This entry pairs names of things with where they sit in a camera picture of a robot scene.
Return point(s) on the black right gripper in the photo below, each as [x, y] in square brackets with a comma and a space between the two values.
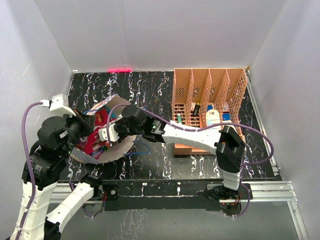
[117, 127]

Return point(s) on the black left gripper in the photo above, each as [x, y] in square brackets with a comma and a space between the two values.
[86, 120]

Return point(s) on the blue checkered paper bag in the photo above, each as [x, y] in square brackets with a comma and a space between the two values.
[112, 151]

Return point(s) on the pink snack bag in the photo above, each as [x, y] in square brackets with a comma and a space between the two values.
[94, 146]

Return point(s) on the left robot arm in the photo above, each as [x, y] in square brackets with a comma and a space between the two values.
[45, 161]

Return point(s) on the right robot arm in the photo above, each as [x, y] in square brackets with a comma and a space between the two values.
[220, 140]

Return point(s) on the green white glue stick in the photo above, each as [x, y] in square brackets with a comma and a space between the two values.
[179, 118]

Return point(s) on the black marker pen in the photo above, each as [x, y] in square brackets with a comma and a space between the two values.
[196, 110]

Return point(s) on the pink plastic file organizer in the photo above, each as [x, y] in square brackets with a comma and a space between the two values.
[204, 96]

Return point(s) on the white round tape roll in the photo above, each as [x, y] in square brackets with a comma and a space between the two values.
[212, 117]

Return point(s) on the blue plastic case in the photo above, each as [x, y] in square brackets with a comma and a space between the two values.
[226, 116]

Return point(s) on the red white small box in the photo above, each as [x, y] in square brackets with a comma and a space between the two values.
[226, 108]

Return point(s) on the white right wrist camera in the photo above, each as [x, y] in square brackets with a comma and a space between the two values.
[108, 134]

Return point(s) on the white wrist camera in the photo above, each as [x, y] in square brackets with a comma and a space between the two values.
[108, 134]
[58, 105]

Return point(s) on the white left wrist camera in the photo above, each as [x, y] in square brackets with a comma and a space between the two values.
[58, 105]

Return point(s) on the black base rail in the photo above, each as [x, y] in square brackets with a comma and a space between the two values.
[161, 194]

